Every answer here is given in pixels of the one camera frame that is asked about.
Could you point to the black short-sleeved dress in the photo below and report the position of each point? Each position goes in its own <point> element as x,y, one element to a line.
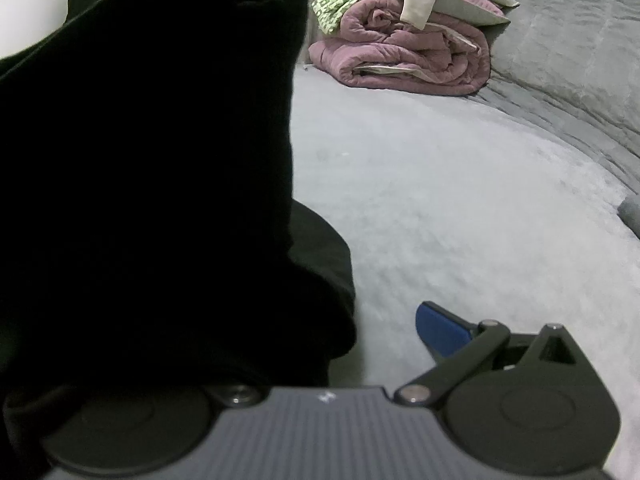
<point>150,185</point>

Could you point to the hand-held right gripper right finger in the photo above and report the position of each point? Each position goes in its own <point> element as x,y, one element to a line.
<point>442,332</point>

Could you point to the grey bed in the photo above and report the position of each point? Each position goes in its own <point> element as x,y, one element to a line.
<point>450,200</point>

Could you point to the small grey cloth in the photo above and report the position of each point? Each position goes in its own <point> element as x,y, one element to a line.
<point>631,216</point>

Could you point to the pink folded quilt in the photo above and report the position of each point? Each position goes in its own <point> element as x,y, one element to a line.
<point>400,55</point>

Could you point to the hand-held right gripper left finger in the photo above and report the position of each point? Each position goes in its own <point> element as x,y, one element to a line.
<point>237,394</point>

